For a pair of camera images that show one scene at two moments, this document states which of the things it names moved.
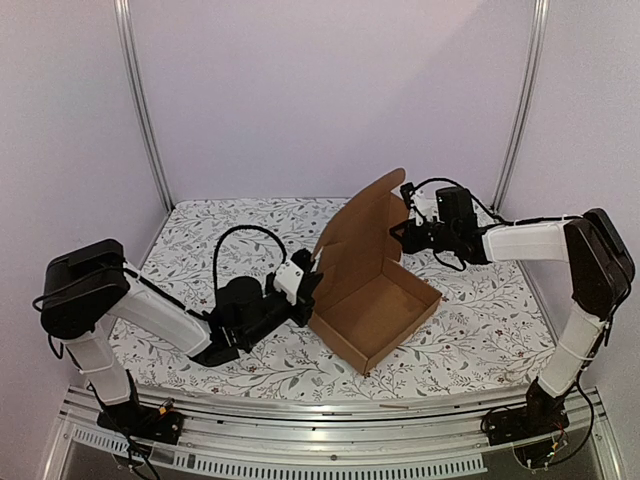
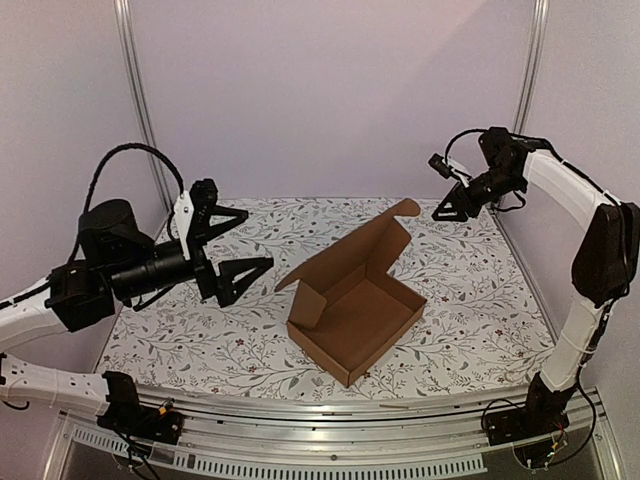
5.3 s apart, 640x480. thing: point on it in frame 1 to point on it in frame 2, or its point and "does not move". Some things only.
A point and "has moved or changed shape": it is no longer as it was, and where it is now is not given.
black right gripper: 414,237 to 466,193
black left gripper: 303,297 to 228,289
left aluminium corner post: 125,27 does not move
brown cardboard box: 367,297 has moved or changed shape
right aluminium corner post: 531,85 does not move
